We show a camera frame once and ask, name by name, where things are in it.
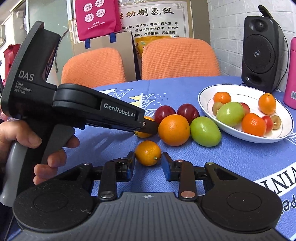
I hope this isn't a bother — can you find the person's left hand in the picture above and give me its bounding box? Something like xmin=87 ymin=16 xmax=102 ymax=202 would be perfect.
xmin=0 ymin=120 xmax=80 ymax=186

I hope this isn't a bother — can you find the orange chair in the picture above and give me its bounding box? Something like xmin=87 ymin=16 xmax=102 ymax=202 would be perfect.
xmin=142 ymin=38 xmax=221 ymax=80
xmin=61 ymin=48 xmax=126 ymax=88

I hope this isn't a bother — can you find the red peach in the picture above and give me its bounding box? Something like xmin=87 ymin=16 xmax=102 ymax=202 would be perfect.
xmin=262 ymin=115 xmax=273 ymax=133
xmin=240 ymin=102 xmax=250 ymax=115

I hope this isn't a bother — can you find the brown longan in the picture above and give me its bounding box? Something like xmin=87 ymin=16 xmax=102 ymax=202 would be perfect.
xmin=212 ymin=102 xmax=224 ymax=116
xmin=271 ymin=115 xmax=281 ymax=130

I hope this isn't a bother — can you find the dark red plum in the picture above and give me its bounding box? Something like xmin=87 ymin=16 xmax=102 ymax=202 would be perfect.
xmin=154 ymin=105 xmax=176 ymax=124
xmin=177 ymin=103 xmax=200 ymax=124

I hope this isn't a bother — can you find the pink thermos bottle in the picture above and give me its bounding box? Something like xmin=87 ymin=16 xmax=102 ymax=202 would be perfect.
xmin=283 ymin=37 xmax=296 ymax=109

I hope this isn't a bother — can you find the left orange chair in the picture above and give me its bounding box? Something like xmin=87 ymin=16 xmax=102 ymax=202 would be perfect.
xmin=61 ymin=48 xmax=126 ymax=88

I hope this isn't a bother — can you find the small kumquat orange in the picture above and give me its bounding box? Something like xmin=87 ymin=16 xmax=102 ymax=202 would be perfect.
xmin=135 ymin=140 xmax=162 ymax=166
xmin=134 ymin=116 xmax=159 ymax=138

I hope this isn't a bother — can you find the mandarin orange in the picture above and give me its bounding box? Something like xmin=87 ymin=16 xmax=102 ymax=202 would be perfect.
xmin=213 ymin=92 xmax=231 ymax=104
xmin=241 ymin=113 xmax=266 ymax=137

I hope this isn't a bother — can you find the brown paper bag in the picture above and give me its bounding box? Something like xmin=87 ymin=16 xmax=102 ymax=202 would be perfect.
xmin=73 ymin=31 xmax=141 ymax=82

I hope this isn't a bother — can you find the white chinese text poster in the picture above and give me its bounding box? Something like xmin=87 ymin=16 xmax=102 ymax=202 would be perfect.
xmin=118 ymin=1 xmax=194 ymax=38

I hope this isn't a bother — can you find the pink tote bag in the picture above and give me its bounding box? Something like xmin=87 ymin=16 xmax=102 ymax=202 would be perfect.
xmin=75 ymin=0 xmax=121 ymax=41

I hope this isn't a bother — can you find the large orange with navel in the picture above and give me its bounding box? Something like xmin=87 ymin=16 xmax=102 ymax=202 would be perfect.
xmin=258 ymin=93 xmax=276 ymax=115

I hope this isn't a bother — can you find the black speaker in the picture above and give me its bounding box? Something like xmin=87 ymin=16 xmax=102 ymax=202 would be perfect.
xmin=241 ymin=5 xmax=285 ymax=93

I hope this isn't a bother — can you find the green plum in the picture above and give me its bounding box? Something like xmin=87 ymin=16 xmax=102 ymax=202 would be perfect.
xmin=190 ymin=116 xmax=222 ymax=147
xmin=216 ymin=101 xmax=245 ymax=127

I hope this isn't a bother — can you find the yellow snack bag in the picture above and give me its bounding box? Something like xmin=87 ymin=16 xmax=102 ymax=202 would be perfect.
xmin=135 ymin=36 xmax=170 ymax=58

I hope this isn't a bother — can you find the right orange chair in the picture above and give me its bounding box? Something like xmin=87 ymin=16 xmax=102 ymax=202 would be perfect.
xmin=142 ymin=38 xmax=221 ymax=80

